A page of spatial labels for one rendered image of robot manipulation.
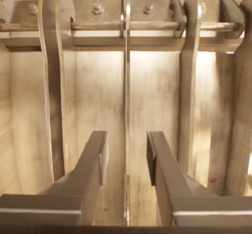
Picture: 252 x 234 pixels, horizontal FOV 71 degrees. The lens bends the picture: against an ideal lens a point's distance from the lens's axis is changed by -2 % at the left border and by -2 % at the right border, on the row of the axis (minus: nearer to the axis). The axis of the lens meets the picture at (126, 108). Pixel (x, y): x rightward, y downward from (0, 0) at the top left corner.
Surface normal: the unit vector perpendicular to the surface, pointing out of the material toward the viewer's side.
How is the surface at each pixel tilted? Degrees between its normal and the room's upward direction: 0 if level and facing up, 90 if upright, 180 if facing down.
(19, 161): 5
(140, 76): 15
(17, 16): 29
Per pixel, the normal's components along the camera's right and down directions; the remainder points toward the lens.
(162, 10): -0.01, -0.24
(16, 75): -0.01, 0.01
